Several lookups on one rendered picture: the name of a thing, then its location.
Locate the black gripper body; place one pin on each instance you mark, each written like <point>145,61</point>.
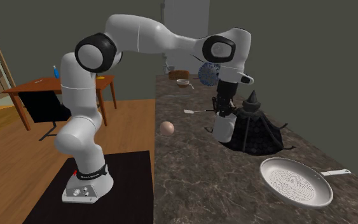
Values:
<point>227,91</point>

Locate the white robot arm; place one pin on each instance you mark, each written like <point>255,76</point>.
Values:
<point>82,102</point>

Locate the blue patterned round plate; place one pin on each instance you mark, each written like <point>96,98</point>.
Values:
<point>208,74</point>

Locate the white cup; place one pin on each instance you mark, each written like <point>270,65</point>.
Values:
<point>224,128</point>

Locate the small bowl with spoon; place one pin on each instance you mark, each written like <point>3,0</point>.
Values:
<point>183,82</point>

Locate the brown woven basket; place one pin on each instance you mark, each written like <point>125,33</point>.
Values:
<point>178,74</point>

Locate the black cone-shaped lantern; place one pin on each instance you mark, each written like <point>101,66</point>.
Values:
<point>259,133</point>

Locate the pale brown egg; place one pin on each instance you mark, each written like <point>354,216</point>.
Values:
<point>167,128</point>

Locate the white frying pan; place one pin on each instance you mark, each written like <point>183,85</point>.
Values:
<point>293,183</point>

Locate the dark robot stand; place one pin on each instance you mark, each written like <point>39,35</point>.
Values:
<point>129,192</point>

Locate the black chair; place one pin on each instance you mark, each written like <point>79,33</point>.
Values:
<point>44,107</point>

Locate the wooden desk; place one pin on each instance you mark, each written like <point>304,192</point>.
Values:
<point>42,84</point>

